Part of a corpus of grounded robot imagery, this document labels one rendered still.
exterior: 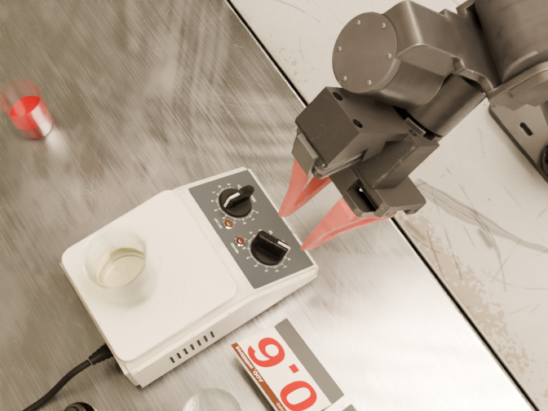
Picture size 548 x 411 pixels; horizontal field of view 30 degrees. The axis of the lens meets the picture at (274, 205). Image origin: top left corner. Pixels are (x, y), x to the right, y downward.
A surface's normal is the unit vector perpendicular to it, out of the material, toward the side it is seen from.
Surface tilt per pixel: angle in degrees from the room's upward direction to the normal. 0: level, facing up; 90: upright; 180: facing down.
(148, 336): 0
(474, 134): 0
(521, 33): 29
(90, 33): 0
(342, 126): 40
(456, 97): 60
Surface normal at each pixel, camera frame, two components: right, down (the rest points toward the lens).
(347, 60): -0.69, -0.12
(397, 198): 0.62, -0.62
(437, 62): 0.22, 0.91
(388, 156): -0.59, 0.05
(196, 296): -0.06, -0.36
